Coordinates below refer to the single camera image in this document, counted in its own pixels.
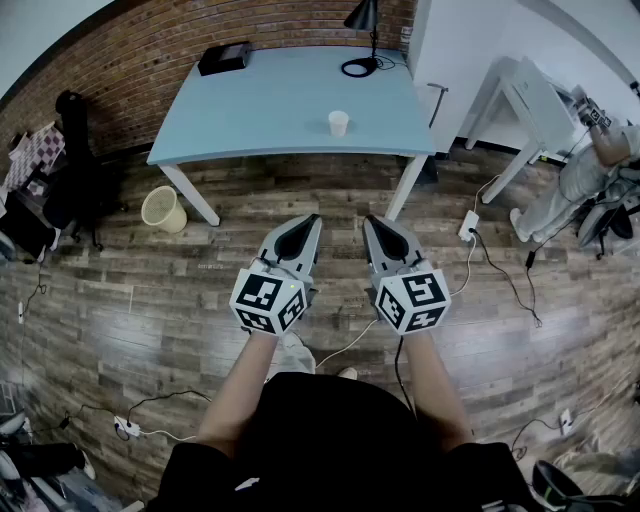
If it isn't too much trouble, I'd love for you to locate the black swivel chair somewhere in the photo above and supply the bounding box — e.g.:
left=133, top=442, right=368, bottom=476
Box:
left=577, top=167, right=640, bottom=261

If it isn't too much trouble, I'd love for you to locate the white desk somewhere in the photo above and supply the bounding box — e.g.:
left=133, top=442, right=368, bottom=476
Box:
left=464, top=55, right=594, bottom=205

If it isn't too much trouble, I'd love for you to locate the grey T-shaped tool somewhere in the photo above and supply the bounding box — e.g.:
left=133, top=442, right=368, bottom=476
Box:
left=426, top=82, right=450, bottom=130

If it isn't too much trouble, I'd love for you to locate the person's left leg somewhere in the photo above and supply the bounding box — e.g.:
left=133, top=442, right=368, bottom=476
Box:
left=267, top=331, right=317, bottom=384

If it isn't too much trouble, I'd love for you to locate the cream wastebasket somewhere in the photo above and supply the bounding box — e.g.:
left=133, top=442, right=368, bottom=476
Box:
left=140, top=184, right=189, bottom=235

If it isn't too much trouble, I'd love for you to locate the black desk lamp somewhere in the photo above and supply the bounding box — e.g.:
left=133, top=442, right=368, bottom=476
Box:
left=341, top=0, right=396, bottom=79

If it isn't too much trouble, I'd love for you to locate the person's black shirt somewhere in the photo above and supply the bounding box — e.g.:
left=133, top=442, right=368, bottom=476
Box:
left=144, top=372, right=544, bottom=512

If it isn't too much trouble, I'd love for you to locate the person's right forearm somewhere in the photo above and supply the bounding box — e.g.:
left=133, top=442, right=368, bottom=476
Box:
left=402, top=329, right=474, bottom=451

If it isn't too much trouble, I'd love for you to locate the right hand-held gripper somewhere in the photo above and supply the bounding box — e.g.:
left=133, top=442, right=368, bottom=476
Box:
left=362, top=215, right=452, bottom=337

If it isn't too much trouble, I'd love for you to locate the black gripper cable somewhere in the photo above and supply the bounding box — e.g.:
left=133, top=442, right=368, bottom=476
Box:
left=394, top=335, right=417, bottom=419

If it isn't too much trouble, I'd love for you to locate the black office chair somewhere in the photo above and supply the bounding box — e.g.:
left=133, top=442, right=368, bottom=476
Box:
left=42, top=89, right=129, bottom=252

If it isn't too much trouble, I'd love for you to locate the checkered cloth table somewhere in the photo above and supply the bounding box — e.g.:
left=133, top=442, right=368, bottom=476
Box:
left=2, top=122, right=67, bottom=199

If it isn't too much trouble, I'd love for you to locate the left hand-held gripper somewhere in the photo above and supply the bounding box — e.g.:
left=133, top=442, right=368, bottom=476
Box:
left=229, top=214, right=322, bottom=337

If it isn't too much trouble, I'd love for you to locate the person's left forearm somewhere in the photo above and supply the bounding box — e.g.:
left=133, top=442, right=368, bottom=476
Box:
left=194, top=329, right=281, bottom=459

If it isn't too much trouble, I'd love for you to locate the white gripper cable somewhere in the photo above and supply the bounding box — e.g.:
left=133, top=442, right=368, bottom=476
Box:
left=313, top=318, right=380, bottom=371

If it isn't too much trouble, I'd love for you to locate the black box device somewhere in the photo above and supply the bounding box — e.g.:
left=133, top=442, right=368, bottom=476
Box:
left=197, top=41, right=254, bottom=78

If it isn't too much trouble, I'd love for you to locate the light blue table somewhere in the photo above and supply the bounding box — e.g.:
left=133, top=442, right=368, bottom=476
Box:
left=146, top=45, right=439, bottom=227

